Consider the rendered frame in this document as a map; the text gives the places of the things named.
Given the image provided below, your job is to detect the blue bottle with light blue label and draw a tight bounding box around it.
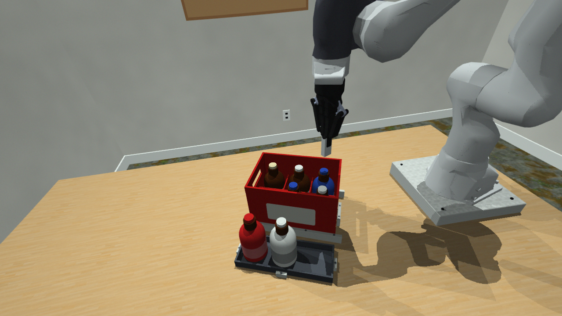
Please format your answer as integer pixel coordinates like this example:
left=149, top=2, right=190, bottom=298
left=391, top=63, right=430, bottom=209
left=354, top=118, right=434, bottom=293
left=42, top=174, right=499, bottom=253
left=312, top=168, right=335, bottom=195

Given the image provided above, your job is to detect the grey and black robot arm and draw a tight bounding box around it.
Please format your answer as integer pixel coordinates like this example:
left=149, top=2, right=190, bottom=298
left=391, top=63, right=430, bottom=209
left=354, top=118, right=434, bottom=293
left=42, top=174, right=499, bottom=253
left=312, top=0, right=562, bottom=205

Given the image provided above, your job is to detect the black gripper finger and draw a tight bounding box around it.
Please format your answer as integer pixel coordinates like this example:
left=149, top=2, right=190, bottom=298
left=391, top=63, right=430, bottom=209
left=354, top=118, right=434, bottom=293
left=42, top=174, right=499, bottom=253
left=322, top=101, right=349, bottom=157
left=310, top=97, right=326, bottom=156

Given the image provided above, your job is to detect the brown glass bottle with cream cap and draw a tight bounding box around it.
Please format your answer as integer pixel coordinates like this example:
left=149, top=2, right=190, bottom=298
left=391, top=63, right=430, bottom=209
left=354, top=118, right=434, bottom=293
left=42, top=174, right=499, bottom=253
left=264, top=162, right=285, bottom=189

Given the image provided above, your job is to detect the brown bottle with white cap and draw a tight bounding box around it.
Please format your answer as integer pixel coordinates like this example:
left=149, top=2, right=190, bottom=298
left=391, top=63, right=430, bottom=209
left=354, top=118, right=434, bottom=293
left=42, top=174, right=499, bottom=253
left=289, top=165, right=310, bottom=192
left=317, top=186, right=329, bottom=196

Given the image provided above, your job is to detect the brown bottle with blue cap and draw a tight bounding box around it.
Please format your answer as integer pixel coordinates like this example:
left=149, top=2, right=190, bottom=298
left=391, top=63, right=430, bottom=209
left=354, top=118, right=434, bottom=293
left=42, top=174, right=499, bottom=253
left=288, top=182, right=301, bottom=193

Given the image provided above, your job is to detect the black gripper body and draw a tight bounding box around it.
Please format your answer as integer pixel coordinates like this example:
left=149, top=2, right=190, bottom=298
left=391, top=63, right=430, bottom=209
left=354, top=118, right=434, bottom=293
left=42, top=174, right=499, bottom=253
left=314, top=78, right=345, bottom=114

